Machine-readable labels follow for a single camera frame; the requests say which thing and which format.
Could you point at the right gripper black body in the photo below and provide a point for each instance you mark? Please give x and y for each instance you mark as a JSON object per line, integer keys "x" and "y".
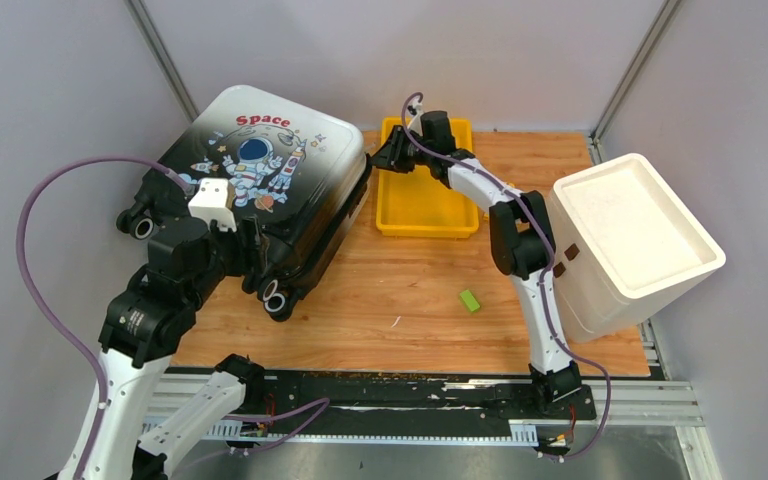
{"x": 421, "y": 156}

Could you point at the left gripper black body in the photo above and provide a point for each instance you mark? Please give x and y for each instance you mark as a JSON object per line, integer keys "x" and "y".
{"x": 232, "y": 255}

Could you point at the black white space suitcase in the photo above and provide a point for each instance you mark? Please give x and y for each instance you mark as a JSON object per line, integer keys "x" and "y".
{"x": 301, "y": 173}

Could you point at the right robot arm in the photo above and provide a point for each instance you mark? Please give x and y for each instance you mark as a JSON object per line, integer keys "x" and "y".
{"x": 522, "y": 242}

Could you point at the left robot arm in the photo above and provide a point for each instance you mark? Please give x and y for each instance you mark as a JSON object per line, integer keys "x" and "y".
{"x": 143, "y": 328}

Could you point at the yellow plastic tray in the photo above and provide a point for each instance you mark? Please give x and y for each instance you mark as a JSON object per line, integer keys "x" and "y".
{"x": 417, "y": 205}

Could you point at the small green block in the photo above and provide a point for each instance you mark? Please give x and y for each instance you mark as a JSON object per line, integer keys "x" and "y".
{"x": 469, "y": 301}

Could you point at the white drawer cabinet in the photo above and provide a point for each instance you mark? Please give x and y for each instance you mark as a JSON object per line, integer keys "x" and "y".
{"x": 626, "y": 247}

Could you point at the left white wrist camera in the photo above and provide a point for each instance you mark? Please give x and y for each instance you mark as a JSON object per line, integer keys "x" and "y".
{"x": 213, "y": 202}

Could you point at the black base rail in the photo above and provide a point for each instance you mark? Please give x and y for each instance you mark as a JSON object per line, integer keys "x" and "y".
{"x": 409, "y": 404}

